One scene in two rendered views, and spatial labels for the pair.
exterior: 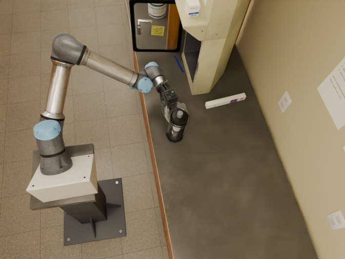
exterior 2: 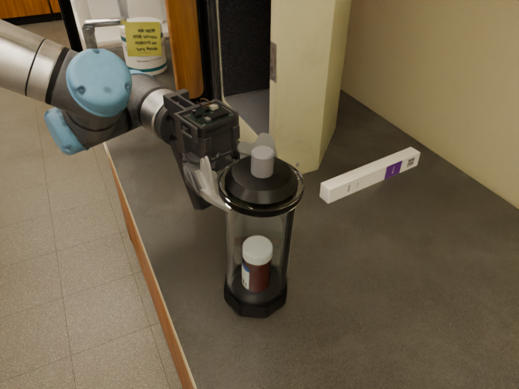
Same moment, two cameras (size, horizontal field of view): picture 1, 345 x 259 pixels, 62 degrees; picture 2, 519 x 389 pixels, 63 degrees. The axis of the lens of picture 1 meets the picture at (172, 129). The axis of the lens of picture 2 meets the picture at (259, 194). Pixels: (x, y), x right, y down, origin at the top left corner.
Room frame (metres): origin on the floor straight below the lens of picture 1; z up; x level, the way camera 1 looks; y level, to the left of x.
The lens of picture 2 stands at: (0.30, 0.03, 1.49)
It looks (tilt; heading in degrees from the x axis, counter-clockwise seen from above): 38 degrees down; 353
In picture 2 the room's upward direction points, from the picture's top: straight up
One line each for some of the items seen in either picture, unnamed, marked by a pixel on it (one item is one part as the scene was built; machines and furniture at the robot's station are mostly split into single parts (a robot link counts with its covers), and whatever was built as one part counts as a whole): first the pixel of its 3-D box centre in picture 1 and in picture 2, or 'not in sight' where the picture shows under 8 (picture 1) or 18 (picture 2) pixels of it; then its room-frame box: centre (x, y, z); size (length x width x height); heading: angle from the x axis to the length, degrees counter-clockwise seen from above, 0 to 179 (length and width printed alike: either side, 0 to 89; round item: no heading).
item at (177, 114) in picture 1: (179, 115); (262, 173); (0.73, -0.03, 1.18); 0.09 x 0.09 x 0.07
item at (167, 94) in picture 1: (167, 94); (197, 133); (0.84, 0.05, 1.18); 0.12 x 0.08 x 0.09; 33
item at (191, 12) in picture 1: (192, 7); not in sight; (1.09, -0.01, 1.54); 0.05 x 0.05 x 0.06; 23
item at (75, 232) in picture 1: (82, 196); not in sight; (0.41, 0.54, 0.45); 0.48 x 0.48 x 0.90; 16
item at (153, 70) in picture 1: (154, 73); (143, 99); (0.98, 0.14, 1.17); 0.11 x 0.09 x 0.08; 33
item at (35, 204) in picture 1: (63, 175); not in sight; (0.41, 0.54, 0.92); 0.32 x 0.32 x 0.04; 16
